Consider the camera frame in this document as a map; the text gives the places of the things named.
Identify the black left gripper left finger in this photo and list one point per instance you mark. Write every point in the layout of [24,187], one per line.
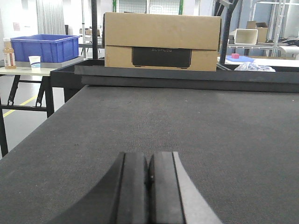
[118,198]

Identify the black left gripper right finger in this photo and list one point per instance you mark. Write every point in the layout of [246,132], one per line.
[173,197]

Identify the pink block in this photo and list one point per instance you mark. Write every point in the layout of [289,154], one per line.
[235,56]

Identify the blue plastic bin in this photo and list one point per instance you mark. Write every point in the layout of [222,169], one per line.
[51,48]

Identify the cream rectangular bin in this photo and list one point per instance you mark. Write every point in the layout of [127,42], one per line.
[245,36]

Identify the folding side table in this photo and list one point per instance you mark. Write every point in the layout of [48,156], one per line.
[19,124]

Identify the crumpled plastic bag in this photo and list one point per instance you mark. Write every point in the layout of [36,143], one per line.
[249,66]

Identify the brown cardboard box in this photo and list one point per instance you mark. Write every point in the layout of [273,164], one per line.
[156,41]

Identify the white paper cup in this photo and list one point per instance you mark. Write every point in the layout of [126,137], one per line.
[35,63]

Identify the amber drink bottle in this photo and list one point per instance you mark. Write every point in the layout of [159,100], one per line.
[9,57]

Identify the small cardboard box on shelf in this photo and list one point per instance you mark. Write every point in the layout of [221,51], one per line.
[262,28]

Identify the black vertical pole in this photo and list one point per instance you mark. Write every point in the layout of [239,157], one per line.
[94,29]

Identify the black diagonal pole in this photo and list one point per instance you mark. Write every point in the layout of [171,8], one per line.
[230,5]

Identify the black conveyor end rail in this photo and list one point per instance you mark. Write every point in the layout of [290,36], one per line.
[225,78]

